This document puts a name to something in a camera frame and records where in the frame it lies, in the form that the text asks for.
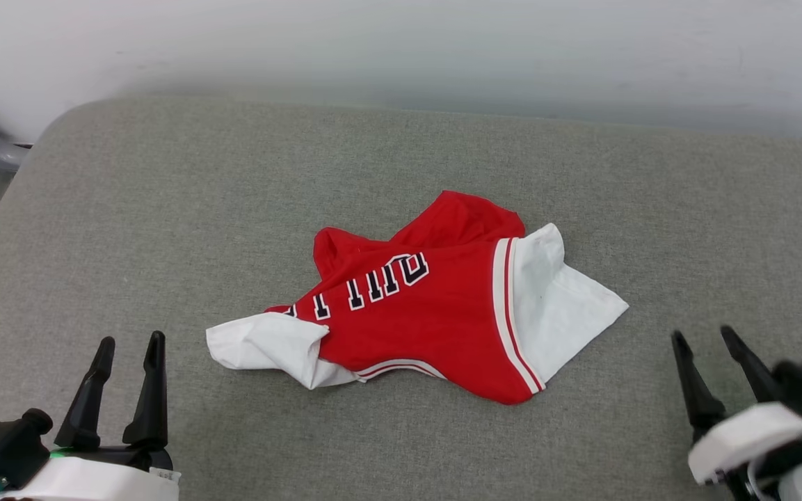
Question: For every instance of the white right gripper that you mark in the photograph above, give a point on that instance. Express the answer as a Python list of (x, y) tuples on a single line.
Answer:
[(748, 435)]

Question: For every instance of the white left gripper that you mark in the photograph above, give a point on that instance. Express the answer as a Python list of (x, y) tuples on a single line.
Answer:
[(94, 483)]

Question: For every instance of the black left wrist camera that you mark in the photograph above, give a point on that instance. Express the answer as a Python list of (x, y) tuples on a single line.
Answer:
[(4, 445)]

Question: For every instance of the red and white jersey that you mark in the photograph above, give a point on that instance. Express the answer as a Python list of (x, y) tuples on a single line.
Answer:
[(428, 327)]

